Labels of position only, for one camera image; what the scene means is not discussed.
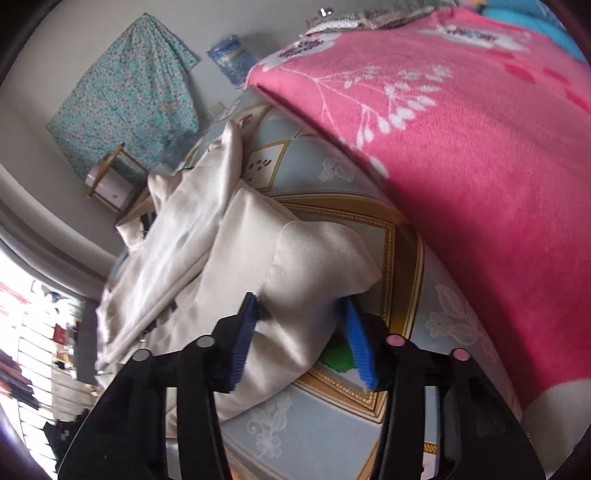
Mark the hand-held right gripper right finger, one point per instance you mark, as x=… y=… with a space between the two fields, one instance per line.
x=362 y=350

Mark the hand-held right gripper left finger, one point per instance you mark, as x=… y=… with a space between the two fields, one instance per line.
x=242 y=341

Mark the cream zip jacket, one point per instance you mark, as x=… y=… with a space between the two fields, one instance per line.
x=300 y=258

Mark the dark cabinet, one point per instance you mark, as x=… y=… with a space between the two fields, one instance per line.
x=85 y=341

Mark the patterned grey-blue bed sheet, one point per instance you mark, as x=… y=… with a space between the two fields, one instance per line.
x=323 y=161

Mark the metal window railing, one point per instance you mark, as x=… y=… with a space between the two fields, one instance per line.
x=41 y=332

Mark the white box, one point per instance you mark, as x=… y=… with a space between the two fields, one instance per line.
x=115 y=184

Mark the pink floral blanket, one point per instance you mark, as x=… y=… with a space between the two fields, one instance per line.
x=461 y=161

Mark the grey curtain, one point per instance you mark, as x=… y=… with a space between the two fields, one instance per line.
x=46 y=240

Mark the wooden chair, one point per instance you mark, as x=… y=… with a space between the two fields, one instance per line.
x=111 y=157

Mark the blue water bottle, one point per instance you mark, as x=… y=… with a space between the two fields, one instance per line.
x=231 y=57

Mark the grey sequined pillow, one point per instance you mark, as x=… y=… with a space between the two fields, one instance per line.
x=397 y=16

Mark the blue quilt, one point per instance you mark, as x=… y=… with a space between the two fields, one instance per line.
x=554 y=18

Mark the teal floral wall cloth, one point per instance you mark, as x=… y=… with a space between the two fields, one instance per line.
x=124 y=101

